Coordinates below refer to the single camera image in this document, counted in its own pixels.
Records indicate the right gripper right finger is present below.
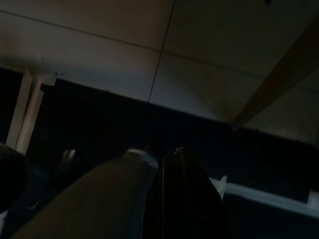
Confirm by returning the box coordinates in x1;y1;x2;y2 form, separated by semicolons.
143;147;232;239

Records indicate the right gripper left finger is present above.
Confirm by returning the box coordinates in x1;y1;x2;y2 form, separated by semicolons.
9;149;160;239

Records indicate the dark floor carpet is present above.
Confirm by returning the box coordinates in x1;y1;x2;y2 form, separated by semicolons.
27;78;319;185

